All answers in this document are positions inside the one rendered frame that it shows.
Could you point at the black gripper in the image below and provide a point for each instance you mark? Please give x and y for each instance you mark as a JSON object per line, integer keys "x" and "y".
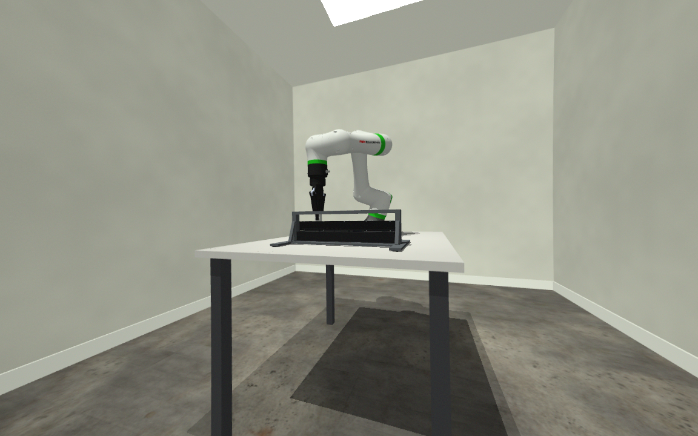
{"x": 317, "y": 195}

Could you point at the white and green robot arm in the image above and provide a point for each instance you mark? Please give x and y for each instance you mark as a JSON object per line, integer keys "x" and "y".
{"x": 359, "y": 144}

